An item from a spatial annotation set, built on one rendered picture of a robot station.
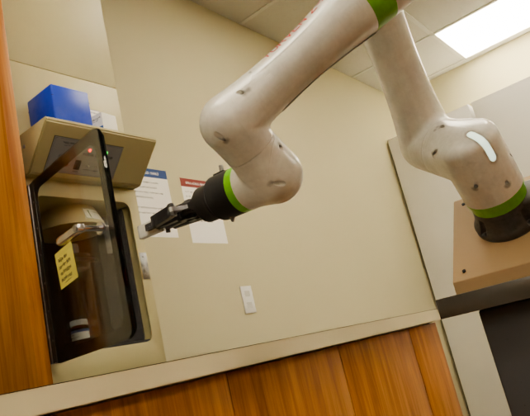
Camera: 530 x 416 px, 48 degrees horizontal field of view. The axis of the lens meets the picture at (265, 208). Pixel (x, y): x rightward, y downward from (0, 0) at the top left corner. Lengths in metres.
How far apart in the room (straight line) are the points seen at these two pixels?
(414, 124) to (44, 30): 0.96
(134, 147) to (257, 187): 0.54
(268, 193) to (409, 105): 0.43
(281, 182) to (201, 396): 0.45
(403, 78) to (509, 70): 3.29
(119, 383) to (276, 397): 0.45
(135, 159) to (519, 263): 0.93
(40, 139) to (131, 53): 1.22
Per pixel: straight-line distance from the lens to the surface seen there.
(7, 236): 1.30
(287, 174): 1.05
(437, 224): 4.10
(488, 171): 1.26
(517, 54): 4.61
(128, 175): 1.55
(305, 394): 1.47
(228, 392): 1.27
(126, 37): 2.58
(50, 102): 1.43
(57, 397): 0.98
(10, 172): 1.31
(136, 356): 1.47
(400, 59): 1.32
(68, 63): 1.66
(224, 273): 2.42
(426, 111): 1.36
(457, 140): 1.25
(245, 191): 1.08
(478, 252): 1.36
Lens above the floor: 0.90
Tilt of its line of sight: 14 degrees up
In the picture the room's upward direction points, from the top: 13 degrees counter-clockwise
